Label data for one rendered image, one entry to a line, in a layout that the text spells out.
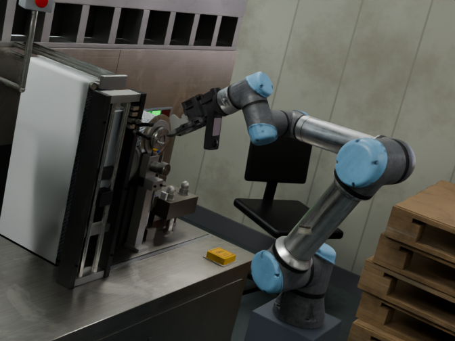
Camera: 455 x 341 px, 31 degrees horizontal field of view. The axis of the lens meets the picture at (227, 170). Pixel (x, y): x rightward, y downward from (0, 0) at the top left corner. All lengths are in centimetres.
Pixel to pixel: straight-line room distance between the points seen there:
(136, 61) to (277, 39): 235
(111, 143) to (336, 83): 292
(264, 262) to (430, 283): 173
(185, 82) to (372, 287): 141
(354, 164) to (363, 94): 294
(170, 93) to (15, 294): 120
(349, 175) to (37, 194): 90
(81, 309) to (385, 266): 200
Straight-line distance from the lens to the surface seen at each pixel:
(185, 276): 247
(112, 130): 218
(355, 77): 492
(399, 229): 377
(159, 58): 298
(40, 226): 239
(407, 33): 481
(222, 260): 260
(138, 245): 258
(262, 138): 223
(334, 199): 205
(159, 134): 249
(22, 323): 206
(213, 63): 328
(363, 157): 196
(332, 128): 224
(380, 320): 398
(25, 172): 240
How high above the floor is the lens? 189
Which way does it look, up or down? 16 degrees down
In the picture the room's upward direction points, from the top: 14 degrees clockwise
